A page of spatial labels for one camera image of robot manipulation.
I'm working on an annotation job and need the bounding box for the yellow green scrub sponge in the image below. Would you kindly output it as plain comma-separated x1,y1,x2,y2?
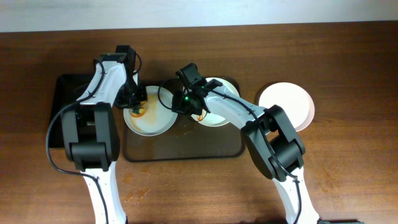
129,105,147,118

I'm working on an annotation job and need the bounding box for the cream plate with sauce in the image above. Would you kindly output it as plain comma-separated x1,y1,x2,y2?
190,77,241,128

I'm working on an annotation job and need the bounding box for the light grey plate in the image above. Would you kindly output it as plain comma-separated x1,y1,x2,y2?
123,86,177,136

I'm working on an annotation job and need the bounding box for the pink plate with sauce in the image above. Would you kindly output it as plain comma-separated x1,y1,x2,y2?
258,82,315,131

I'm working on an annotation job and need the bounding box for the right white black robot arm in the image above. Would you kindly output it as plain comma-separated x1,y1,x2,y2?
172,80,321,224

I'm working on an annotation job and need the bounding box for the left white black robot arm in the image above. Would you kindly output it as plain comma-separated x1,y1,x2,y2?
57,52,146,223

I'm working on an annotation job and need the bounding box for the dark brown serving tray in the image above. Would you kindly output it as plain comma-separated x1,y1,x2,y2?
121,80,245,162

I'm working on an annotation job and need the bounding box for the black sponge tray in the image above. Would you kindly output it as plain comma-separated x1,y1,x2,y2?
49,74,93,148

